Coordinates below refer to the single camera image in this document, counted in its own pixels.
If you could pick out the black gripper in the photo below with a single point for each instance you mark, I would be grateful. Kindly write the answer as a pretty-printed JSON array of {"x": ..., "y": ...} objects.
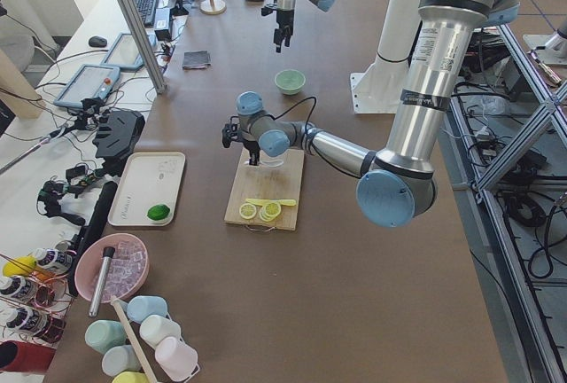
[
  {"x": 252, "y": 148},
  {"x": 283, "y": 19}
]

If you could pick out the light green bowl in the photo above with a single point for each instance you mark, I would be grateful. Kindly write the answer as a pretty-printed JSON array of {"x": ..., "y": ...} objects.
[{"x": 290, "y": 81}]

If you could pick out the pink bowl of ice cubes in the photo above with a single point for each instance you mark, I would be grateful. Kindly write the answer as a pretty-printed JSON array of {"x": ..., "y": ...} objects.
[{"x": 129, "y": 267}]

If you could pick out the bamboo cutting board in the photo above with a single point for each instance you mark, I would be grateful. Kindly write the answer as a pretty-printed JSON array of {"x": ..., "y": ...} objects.
[{"x": 273, "y": 179}]

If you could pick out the yellow plastic knife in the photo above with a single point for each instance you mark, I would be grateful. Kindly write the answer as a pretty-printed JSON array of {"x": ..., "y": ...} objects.
[{"x": 264, "y": 202}]

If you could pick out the single lemon slice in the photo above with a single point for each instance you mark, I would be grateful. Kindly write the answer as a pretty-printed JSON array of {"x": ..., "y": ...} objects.
[{"x": 247, "y": 211}]

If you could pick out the stacked lemon slices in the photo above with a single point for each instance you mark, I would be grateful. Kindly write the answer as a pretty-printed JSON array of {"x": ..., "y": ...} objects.
[{"x": 270, "y": 212}]

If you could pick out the wooden stand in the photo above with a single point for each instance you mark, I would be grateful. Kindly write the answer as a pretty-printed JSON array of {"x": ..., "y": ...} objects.
[{"x": 212, "y": 7}]

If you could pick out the grey folded cloth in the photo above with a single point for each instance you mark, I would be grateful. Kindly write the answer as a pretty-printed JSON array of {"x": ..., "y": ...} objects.
[{"x": 196, "y": 60}]

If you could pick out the cream cartoon tray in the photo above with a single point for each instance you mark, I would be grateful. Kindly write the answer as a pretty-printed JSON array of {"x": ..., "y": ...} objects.
[{"x": 149, "y": 178}]

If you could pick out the green lime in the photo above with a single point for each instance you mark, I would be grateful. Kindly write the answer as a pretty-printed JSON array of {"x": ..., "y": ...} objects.
[{"x": 158, "y": 212}]

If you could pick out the black VR headset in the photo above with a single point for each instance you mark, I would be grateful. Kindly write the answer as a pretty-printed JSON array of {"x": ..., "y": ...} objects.
[{"x": 118, "y": 133}]

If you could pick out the black keyboard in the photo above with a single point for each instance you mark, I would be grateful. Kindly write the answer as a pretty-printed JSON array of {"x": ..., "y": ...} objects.
[{"x": 146, "y": 10}]

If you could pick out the teach pendant tablet far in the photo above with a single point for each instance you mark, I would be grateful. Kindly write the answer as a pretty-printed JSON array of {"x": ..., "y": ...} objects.
[{"x": 124, "y": 54}]

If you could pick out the teach pendant tablet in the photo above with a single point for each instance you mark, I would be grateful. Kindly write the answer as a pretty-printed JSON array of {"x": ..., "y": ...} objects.
[
  {"x": 90, "y": 81},
  {"x": 124, "y": 54}
]

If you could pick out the metal muddler rod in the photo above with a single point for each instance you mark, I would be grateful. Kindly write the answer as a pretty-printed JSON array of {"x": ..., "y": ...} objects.
[{"x": 98, "y": 292}]

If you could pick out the teach pendant tablet near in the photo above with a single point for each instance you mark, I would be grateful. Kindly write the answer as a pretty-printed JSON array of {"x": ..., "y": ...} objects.
[{"x": 90, "y": 81}]

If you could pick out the black computer mouse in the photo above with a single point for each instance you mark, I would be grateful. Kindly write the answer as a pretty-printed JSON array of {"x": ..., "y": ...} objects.
[{"x": 97, "y": 42}]

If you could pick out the blue cup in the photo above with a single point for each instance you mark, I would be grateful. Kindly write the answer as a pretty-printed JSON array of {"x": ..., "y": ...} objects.
[{"x": 143, "y": 306}]

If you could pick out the white cup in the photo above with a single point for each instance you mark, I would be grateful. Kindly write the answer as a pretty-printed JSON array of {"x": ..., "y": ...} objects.
[{"x": 155, "y": 329}]

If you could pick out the pink cup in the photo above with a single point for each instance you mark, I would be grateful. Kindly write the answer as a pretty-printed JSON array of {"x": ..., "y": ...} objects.
[{"x": 177, "y": 359}]

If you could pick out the green cup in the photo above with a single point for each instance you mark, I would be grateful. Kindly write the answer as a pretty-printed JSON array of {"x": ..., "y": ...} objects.
[{"x": 102, "y": 335}]

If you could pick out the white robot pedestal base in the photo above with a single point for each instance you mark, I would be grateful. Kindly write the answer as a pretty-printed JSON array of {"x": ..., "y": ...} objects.
[{"x": 378, "y": 89}]

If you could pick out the aluminium frame post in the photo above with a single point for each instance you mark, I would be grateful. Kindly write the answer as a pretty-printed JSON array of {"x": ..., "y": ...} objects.
[{"x": 137, "y": 30}]

